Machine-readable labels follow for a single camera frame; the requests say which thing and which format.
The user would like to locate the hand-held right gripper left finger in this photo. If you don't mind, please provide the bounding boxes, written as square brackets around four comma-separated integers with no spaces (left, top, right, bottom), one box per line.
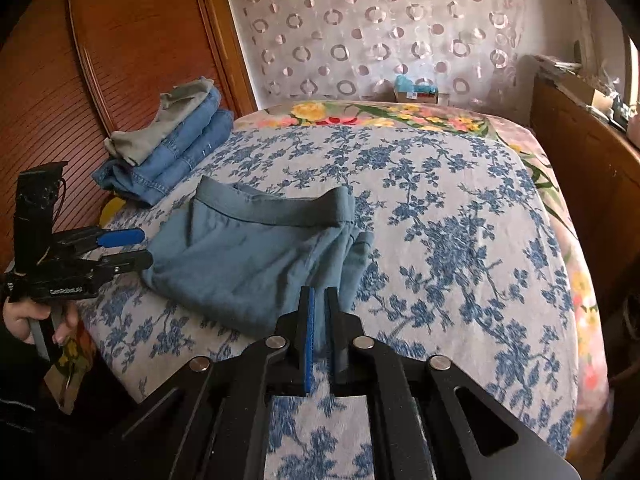
[109,285,319,480]

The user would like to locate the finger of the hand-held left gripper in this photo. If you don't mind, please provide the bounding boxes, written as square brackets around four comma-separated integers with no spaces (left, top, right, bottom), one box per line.
[52,227,147,252]
[75,249,155,278]

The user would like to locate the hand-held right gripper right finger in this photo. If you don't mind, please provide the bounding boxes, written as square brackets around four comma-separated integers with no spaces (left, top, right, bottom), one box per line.
[324,286,584,480]

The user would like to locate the grey-blue pants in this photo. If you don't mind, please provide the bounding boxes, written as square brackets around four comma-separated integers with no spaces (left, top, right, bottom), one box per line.
[140,175,376,339]

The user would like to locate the person's left forearm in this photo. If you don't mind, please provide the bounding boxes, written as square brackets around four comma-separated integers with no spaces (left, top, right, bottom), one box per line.
[0,330,168,480]

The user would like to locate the folded grey-green pants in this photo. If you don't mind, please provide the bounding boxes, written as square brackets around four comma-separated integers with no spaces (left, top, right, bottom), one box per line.
[104,76,221,167]

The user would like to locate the person's left hand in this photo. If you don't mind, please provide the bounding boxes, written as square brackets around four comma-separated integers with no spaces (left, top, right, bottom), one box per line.
[2,300,81,347]

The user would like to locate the yellow cloth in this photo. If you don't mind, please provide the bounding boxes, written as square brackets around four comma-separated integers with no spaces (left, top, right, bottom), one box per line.
[99,197,126,226]

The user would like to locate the folded blue jeans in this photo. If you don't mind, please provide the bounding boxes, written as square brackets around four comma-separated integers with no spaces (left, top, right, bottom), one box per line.
[91,91,235,207]

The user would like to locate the brown floral cloth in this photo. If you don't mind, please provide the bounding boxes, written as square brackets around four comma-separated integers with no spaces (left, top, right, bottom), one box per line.
[42,329,97,417]

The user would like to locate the bed with floral sheet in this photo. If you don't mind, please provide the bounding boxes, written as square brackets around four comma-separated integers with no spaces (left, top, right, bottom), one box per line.
[80,122,582,480]

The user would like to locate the wooden headboard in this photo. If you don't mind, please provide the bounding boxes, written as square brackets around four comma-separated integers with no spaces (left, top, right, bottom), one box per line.
[0,0,259,282]

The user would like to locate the colourful floral blanket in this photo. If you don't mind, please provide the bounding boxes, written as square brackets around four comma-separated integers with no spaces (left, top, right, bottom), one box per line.
[250,100,614,442]

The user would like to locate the cardboard box with blue packets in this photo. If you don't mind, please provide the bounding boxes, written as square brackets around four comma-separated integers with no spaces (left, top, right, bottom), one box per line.
[392,74,439,106]

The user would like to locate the circle-patterned curtain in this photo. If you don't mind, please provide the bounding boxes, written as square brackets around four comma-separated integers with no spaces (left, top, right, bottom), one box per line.
[222,0,592,112]

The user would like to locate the wooden cabinet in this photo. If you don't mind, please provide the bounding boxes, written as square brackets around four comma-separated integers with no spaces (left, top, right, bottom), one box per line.
[529,55,640,312]

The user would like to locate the pile of papers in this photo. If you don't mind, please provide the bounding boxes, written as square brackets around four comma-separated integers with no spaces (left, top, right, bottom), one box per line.
[532,52,584,79]

